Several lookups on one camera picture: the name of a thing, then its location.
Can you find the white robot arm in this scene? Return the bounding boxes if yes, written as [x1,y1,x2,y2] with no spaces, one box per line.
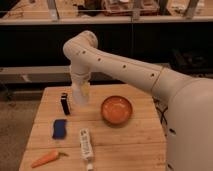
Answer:
[63,31,213,171]

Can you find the black eraser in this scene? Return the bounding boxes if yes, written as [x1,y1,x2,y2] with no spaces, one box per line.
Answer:
[60,93,70,115]

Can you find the orange bowl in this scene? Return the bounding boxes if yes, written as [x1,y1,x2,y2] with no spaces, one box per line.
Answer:
[101,96,133,125]

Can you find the blue sponge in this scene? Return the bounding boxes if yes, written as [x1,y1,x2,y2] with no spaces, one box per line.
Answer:
[52,119,67,139]

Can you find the white tube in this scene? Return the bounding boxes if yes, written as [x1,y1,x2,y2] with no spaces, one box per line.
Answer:
[79,129,94,171]

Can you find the orange toy carrot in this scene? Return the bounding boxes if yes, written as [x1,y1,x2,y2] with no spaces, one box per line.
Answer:
[31,150,66,168]

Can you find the black cable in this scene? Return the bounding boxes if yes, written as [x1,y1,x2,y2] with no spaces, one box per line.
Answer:
[155,98,169,134]

